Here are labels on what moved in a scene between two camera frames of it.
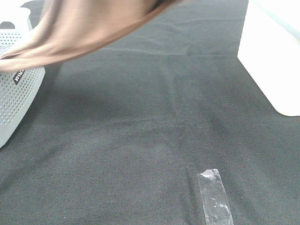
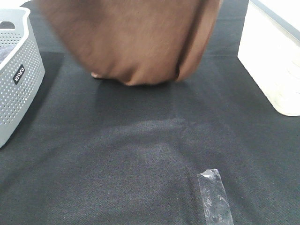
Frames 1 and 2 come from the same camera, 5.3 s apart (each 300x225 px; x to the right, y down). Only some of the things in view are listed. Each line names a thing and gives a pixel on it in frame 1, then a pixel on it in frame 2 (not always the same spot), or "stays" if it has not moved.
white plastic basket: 269,49 stays
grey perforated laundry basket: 18,88 stays
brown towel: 61,28 -> 136,42
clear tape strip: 216,207 stays
